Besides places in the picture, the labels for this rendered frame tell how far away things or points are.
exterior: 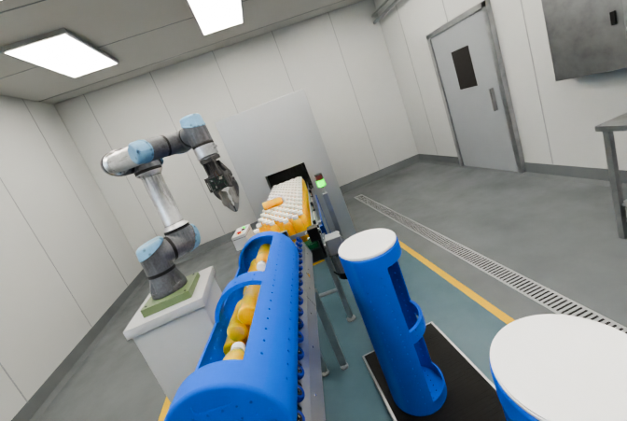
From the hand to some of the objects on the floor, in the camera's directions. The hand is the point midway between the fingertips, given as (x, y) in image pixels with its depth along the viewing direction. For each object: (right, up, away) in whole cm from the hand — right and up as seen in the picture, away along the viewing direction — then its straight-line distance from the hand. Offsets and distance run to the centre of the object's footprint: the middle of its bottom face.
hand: (235, 207), depth 109 cm
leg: (+50, -118, +98) cm, 161 cm away
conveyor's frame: (+40, -101, +189) cm, 218 cm away
